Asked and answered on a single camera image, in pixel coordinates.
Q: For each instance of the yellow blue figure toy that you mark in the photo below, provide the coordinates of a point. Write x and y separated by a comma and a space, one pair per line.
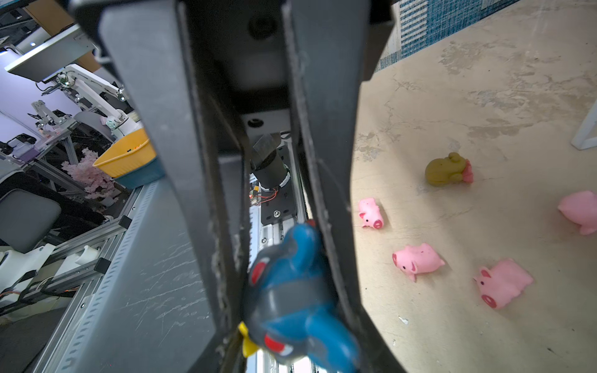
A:
289, 305

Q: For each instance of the teal plastic bowl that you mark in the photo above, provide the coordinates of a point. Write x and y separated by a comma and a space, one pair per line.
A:
146, 174

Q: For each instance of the pink pig toy far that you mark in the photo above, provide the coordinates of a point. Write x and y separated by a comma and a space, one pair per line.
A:
580, 208

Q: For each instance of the pink artificial flowers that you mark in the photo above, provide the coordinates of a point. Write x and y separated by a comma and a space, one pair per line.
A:
97, 185

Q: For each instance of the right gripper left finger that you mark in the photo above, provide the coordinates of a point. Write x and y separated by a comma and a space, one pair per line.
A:
160, 50

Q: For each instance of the white two-tier shelf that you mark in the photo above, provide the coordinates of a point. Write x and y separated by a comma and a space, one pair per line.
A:
583, 138

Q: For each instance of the pink pig toy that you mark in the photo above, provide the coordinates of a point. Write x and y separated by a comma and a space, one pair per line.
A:
415, 260
370, 213
580, 208
502, 283

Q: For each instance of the pink pig toy lower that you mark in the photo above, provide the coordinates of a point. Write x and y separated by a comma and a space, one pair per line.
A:
415, 260

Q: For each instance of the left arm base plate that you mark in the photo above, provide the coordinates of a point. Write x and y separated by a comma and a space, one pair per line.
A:
280, 205

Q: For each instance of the olive green toy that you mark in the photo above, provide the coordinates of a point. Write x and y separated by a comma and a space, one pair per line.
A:
452, 169

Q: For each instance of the pink pig toy middle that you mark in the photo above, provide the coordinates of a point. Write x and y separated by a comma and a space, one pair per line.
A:
502, 283

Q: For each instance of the pink pig toy left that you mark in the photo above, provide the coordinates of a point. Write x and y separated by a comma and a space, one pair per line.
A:
370, 213

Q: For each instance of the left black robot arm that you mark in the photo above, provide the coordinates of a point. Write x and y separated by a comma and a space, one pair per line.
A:
266, 163

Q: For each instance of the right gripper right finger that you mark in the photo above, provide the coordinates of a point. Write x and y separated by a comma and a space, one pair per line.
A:
332, 48

